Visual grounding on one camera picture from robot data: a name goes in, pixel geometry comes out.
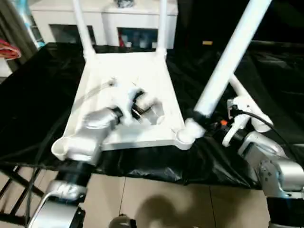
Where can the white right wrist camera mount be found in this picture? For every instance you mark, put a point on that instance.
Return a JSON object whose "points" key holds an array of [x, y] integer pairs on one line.
{"points": [[237, 111]]}

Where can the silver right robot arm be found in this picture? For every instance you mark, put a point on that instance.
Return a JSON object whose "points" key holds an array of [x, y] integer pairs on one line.
{"points": [[273, 154]]}

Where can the black folding table frame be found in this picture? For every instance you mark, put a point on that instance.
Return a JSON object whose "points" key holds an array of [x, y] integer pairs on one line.
{"points": [[16, 187]]}

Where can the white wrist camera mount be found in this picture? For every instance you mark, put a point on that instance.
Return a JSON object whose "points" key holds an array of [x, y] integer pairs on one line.
{"points": [[123, 102], [237, 111]]}

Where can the black horizontal bar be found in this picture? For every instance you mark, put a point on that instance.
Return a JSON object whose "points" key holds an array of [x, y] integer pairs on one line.
{"points": [[278, 44]]}

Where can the dark patterned bundle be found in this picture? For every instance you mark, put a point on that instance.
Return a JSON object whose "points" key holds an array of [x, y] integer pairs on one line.
{"points": [[124, 2]]}

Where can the grey curtain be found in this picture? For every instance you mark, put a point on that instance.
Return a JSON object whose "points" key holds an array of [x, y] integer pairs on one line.
{"points": [[13, 26]]}

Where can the white plastic table leg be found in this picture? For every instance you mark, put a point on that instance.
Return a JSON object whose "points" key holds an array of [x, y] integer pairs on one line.
{"points": [[163, 26], [232, 59], [240, 88], [83, 28]]}

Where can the white glass-door cabinet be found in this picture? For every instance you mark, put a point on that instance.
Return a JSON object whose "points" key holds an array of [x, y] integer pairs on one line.
{"points": [[104, 21]]}

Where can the red orange clothes hangers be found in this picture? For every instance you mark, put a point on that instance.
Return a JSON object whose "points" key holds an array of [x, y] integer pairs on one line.
{"points": [[9, 50]]}

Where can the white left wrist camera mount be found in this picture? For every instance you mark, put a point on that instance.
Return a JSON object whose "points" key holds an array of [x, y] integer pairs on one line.
{"points": [[123, 102]]}

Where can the dark furniture with brass label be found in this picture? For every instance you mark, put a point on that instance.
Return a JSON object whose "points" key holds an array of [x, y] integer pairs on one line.
{"points": [[202, 21]]}

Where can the white plastic table top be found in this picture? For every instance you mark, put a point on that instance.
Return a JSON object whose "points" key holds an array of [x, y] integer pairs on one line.
{"points": [[130, 71]]}

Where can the black plastic mat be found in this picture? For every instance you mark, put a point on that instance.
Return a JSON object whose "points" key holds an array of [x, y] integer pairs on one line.
{"points": [[35, 95]]}

